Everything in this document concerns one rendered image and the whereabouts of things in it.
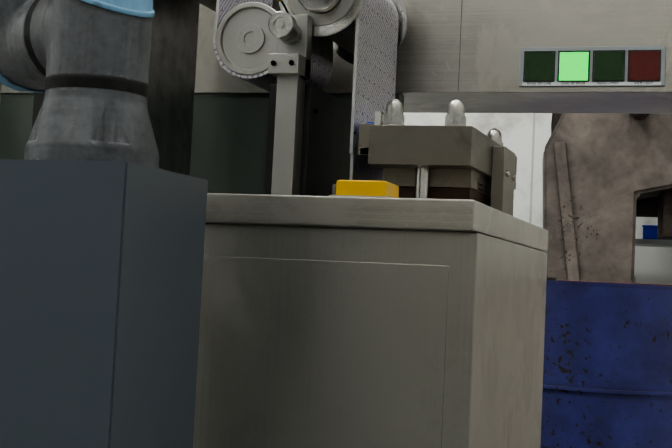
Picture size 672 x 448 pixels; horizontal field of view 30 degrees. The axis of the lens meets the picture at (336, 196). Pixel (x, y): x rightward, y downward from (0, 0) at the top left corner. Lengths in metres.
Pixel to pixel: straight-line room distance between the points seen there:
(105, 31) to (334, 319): 0.51
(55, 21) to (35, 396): 0.41
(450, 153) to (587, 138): 5.31
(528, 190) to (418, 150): 6.91
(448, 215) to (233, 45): 0.60
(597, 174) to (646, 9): 4.94
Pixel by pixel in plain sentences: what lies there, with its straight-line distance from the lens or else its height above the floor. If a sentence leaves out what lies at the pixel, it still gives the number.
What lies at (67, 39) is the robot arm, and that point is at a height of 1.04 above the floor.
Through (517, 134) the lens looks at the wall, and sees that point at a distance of 8.85.
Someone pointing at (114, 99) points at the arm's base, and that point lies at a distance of 1.41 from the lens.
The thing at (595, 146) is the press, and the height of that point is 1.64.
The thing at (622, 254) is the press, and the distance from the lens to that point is 7.14.
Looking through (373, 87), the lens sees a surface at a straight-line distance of 2.07.
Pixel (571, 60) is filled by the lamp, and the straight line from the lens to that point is 2.24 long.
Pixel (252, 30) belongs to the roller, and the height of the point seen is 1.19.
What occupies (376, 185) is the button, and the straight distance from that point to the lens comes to 1.67.
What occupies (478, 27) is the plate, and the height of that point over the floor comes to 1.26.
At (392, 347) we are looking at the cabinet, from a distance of 1.66.
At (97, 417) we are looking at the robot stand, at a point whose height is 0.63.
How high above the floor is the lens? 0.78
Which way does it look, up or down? 4 degrees up
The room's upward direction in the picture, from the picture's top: 3 degrees clockwise
